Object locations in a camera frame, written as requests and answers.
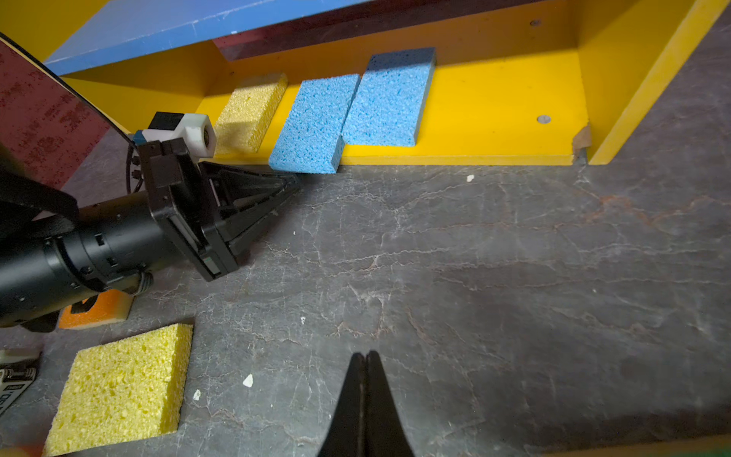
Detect green scrub sponge dark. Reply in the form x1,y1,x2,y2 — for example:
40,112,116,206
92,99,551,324
547,434,730,457

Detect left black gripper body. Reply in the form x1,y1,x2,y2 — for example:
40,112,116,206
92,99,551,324
138,138,238,281

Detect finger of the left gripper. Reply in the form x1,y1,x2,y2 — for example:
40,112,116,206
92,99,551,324
199,162,302,229
225,193,286,257

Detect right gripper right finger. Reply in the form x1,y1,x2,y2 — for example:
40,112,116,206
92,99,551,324
364,352,414,457

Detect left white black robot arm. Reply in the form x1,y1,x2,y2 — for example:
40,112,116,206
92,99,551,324
1,139,301,332

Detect blue lower shelf board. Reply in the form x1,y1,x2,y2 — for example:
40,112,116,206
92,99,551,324
45,0,357,75

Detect orange sponge near left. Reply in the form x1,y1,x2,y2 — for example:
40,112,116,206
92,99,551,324
57,289,134,331

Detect yellow shelf unit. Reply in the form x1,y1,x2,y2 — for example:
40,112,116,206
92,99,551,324
1,1,727,166

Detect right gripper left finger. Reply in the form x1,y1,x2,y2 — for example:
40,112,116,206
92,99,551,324
318,353,366,457

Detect yellow sponge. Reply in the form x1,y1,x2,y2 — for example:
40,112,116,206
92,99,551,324
214,74,289,157
43,324,193,456

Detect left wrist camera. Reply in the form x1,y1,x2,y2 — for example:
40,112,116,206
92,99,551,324
132,112,217,159

